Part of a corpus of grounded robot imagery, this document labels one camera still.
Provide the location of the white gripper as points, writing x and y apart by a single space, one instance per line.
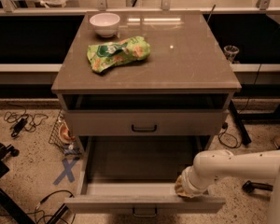
188 179

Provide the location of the grey drawer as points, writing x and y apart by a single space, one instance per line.
129 123
135 175

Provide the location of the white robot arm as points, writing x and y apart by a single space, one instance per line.
212 165

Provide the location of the grey drawer cabinet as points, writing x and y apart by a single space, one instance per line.
185 71

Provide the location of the black chair caster leg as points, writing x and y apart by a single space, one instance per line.
250 186

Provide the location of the black table leg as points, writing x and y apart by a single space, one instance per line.
236 117

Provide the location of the blue tape cross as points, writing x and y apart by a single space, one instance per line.
67 171

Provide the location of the clear glass cup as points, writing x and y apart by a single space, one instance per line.
230 52

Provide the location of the green chip bag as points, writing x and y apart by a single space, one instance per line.
112 54

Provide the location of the white ceramic bowl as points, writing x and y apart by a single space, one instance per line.
105 24

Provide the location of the black office chair base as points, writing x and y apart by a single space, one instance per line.
5 201

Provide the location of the black stand with cables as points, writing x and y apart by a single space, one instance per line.
51 210

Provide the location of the wire basket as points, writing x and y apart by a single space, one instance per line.
62 139

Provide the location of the black power adapter with cable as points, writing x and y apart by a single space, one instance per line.
21 120

